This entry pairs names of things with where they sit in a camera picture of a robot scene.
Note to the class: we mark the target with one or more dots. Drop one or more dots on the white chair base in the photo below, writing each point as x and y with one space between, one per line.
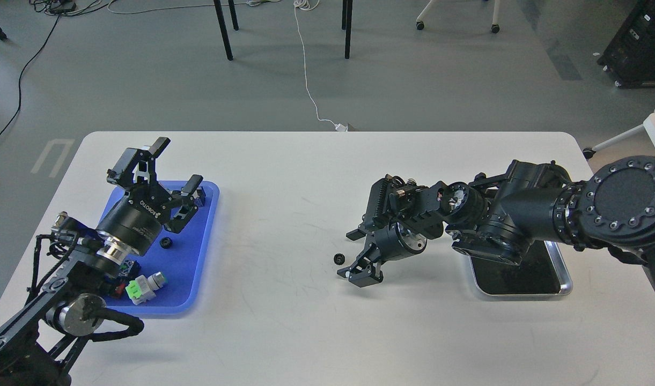
488 11

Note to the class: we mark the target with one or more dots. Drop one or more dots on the white green push button switch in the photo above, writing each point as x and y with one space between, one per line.
142 288

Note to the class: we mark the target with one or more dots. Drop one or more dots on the small black gear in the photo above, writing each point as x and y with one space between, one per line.
166 242
339 259

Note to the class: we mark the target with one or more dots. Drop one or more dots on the black equipment case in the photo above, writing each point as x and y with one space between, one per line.
630 56

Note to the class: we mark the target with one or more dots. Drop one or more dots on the silver metal tray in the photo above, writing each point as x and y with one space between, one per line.
542 274

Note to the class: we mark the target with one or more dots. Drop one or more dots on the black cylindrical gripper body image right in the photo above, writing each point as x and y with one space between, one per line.
397 242

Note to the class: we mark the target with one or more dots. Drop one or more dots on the blue plastic tray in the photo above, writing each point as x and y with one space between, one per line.
182 264

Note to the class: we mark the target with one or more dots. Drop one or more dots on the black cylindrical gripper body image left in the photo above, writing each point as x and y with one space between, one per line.
139 217

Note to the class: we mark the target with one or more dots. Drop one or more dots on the red mushroom emergency button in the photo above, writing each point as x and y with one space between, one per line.
114 287

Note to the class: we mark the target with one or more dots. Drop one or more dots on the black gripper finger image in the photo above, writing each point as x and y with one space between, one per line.
191 196
135 169
366 269
361 232

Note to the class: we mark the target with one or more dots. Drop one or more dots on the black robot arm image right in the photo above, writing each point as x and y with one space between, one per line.
498 218

